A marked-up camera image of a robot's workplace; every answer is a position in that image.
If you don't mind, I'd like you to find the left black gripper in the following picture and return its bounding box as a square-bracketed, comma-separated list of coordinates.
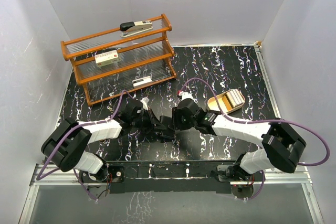
[131, 108, 166, 134]

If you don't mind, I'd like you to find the black leather card holder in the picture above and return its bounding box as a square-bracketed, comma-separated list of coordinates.
[157, 115, 175, 142]

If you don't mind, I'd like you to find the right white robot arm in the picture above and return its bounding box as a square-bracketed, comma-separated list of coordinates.
[172, 98, 306, 180]

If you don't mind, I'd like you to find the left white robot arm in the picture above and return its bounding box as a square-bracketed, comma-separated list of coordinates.
[41, 99, 167, 182]

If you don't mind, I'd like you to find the wooden oval card tray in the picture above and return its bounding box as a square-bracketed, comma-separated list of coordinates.
[216, 89, 244, 114]

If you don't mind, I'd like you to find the small white stapler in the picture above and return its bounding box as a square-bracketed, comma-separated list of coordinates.
[132, 77, 152, 88]

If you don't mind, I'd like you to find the orange wooden three-tier shelf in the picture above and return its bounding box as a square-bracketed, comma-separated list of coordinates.
[60, 14, 177, 106]

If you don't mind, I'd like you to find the white staples box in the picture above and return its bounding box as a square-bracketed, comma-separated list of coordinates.
[94, 50, 119, 67]

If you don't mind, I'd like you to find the black and beige stapler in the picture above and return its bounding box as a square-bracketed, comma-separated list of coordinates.
[119, 20, 153, 38]

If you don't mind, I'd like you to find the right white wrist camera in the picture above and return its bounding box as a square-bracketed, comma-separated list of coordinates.
[177, 90, 196, 102]

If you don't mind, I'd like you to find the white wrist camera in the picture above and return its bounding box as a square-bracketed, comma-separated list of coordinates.
[177, 90, 196, 102]
[140, 97, 150, 111]

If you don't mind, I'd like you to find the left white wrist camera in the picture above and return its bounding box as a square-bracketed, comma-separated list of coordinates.
[140, 97, 150, 111]

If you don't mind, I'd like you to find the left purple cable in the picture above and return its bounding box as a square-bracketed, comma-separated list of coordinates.
[36, 89, 137, 201]

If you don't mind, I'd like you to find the purple cable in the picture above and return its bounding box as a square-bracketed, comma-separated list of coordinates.
[36, 89, 137, 201]
[181, 77, 331, 200]

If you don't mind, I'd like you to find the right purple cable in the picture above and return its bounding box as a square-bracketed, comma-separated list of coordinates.
[181, 77, 331, 200]

